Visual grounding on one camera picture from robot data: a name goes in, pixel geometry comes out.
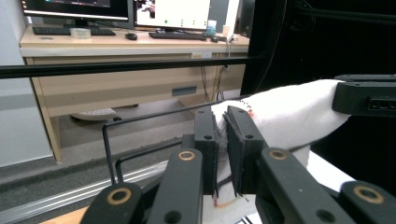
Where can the clear plastic box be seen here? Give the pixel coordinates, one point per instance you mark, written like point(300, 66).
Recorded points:
point(80, 33)

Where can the black computer mouse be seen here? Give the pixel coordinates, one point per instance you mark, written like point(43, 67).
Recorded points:
point(131, 36)
point(214, 39)

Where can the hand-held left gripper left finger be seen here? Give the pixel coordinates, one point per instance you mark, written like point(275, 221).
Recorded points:
point(207, 146)

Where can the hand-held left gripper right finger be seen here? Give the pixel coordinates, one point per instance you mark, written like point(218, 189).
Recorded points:
point(243, 140)

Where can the white cabinet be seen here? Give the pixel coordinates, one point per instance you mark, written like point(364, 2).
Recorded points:
point(18, 109)

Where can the small blue container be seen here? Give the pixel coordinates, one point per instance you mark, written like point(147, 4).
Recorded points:
point(211, 29)

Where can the dark screen monitor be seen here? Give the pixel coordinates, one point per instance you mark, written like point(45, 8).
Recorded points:
point(74, 9)

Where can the black keyboard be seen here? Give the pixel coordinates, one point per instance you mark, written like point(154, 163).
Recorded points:
point(177, 35)
point(56, 31)

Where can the bright screen monitor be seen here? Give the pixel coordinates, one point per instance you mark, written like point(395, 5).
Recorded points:
point(174, 12)

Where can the white chair base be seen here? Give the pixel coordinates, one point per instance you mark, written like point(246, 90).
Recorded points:
point(93, 114)

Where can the light wooden desk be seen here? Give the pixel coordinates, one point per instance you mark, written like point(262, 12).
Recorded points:
point(109, 87)

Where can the white towel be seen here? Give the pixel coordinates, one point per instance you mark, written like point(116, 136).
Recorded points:
point(289, 118)

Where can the aluminium floor rail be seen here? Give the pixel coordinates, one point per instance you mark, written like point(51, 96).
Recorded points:
point(62, 197)

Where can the black horizontal frame bar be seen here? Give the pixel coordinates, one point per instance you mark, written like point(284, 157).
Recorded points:
point(109, 66)

